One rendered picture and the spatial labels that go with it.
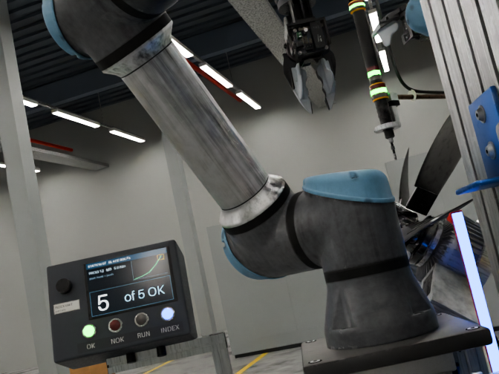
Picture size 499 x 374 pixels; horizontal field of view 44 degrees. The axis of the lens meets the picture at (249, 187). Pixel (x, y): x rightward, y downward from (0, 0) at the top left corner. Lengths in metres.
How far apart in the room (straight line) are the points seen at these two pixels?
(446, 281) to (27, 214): 6.30
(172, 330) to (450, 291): 0.73
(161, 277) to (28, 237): 6.31
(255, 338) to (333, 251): 8.30
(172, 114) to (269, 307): 8.21
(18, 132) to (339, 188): 7.01
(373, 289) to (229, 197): 0.24
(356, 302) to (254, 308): 8.25
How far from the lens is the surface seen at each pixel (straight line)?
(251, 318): 9.08
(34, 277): 7.45
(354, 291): 0.81
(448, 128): 1.69
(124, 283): 1.22
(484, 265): 1.68
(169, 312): 1.19
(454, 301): 1.59
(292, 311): 8.92
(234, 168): 0.85
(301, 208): 0.85
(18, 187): 7.59
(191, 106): 0.83
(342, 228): 0.81
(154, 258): 1.22
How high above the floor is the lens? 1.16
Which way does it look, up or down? 8 degrees up
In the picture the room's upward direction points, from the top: 12 degrees counter-clockwise
